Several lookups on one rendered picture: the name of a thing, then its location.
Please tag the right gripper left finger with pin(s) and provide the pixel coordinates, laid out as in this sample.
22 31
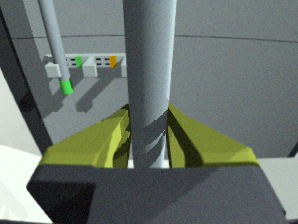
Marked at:
95 145

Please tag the black wall panel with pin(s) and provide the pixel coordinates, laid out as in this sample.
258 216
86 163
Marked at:
234 68

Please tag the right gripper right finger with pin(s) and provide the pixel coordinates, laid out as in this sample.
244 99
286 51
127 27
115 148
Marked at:
202 146

